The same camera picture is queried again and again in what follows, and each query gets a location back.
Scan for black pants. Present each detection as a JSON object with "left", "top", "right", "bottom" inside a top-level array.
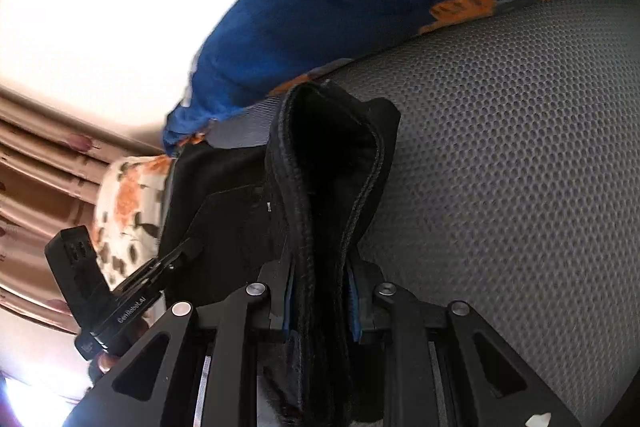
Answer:
[{"left": 160, "top": 83, "right": 400, "bottom": 426}]

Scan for person's left hand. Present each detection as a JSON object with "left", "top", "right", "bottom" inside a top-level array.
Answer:
[{"left": 88, "top": 312, "right": 152, "bottom": 386}]

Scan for floral white orange pillow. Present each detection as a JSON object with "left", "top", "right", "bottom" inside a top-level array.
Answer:
[{"left": 90, "top": 155, "right": 172, "bottom": 288}]

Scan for brown floral curtain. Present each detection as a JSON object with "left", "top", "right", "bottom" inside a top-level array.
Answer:
[{"left": 1, "top": 91, "right": 145, "bottom": 334}]

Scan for grey mesh mattress pad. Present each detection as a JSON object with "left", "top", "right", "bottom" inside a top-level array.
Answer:
[{"left": 204, "top": 0, "right": 640, "bottom": 427}]

